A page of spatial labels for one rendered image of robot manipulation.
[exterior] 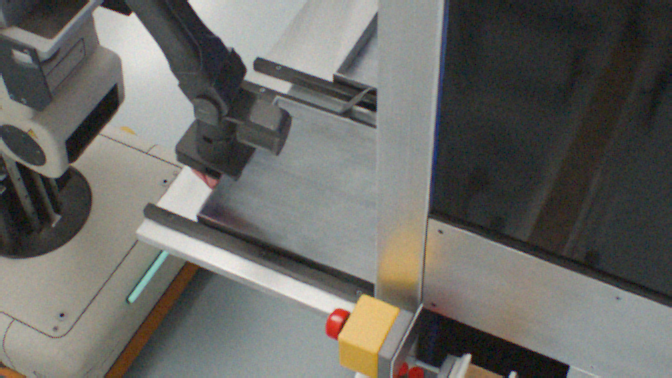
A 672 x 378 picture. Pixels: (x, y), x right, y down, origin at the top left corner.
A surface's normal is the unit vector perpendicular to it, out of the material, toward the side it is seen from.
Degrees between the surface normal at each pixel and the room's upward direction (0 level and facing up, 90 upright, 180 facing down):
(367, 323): 0
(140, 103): 0
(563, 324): 90
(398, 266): 90
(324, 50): 0
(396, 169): 90
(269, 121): 17
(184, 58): 90
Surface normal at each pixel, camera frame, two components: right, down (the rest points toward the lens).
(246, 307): -0.03, -0.62
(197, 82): -0.30, 0.83
